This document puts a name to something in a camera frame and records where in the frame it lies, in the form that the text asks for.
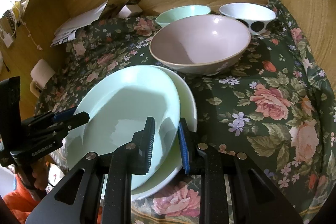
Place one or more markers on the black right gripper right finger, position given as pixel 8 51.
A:
pixel 188 148

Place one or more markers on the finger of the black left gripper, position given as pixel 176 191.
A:
pixel 70 119

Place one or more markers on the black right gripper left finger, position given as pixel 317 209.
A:
pixel 144 141

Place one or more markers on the mint green plate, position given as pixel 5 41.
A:
pixel 118 106

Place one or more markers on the white bowl black dots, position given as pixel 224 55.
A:
pixel 255 17

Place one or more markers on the orange left sleeve forearm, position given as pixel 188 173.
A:
pixel 20 201

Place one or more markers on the left hand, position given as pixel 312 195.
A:
pixel 40 172

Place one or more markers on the white mug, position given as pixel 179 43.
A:
pixel 40 74

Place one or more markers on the white paper sheets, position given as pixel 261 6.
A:
pixel 67 31

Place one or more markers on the large pink bowl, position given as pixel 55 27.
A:
pixel 201 45

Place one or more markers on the small white box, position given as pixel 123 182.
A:
pixel 131 8

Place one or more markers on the small mint green bowl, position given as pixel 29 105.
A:
pixel 172 15

